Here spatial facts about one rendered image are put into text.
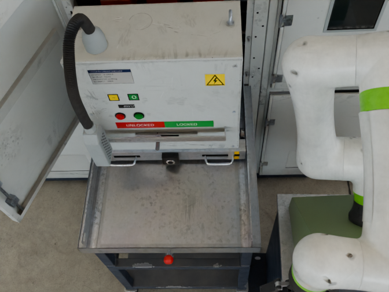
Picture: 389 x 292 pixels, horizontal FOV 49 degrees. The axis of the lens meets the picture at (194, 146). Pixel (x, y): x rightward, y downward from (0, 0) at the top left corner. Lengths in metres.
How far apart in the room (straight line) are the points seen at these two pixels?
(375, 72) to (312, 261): 0.40
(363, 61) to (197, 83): 0.48
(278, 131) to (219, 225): 0.73
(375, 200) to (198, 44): 0.60
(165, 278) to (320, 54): 1.47
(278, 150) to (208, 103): 0.97
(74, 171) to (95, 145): 1.17
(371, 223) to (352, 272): 0.10
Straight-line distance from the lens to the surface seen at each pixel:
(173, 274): 2.15
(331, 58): 0.96
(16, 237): 2.64
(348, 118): 2.05
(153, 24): 1.26
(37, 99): 1.58
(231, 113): 1.35
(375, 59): 0.96
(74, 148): 2.28
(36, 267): 2.53
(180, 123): 1.40
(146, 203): 1.55
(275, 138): 2.12
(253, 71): 1.73
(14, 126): 1.52
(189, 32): 1.23
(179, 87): 1.25
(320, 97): 1.03
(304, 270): 0.89
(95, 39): 1.19
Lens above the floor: 2.25
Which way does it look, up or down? 59 degrees down
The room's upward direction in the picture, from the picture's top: 7 degrees counter-clockwise
